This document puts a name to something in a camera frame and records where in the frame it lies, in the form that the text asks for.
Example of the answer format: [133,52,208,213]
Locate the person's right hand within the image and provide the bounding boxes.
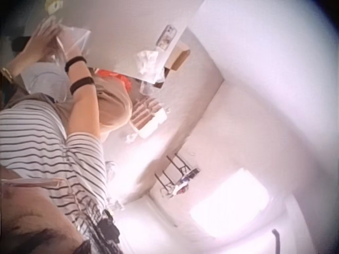
[48,39,70,66]

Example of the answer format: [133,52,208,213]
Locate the person's left hand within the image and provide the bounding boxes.
[20,25,60,64]

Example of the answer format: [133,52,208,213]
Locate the clear plastic bag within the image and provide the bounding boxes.
[37,17,91,64]

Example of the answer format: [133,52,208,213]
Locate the yellow object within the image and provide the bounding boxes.
[44,0,63,12]

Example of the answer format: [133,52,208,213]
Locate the black wrist band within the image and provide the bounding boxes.
[64,56,88,72]

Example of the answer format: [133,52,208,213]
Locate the light blue cloth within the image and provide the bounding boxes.
[22,61,70,103]

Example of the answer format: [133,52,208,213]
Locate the gold wrist watch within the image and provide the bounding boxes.
[0,67,15,83]

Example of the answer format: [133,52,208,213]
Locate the red orange cloth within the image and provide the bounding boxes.
[96,68,132,92]

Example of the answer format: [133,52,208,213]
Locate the person's legs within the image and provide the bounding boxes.
[93,75,133,141]

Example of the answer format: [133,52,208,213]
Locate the crumpled clear plastic wrap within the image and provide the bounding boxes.
[136,49,167,83]

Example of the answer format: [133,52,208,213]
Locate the brown cardboard box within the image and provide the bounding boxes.
[164,42,191,72]

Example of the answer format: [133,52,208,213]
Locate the white box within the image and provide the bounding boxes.
[137,108,168,139]

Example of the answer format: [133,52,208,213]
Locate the black metal rack with items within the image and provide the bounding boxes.
[155,153,200,198]

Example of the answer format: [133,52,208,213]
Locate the black pouch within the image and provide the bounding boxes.
[97,209,121,248]

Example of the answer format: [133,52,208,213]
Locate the black cable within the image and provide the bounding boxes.
[271,229,282,254]

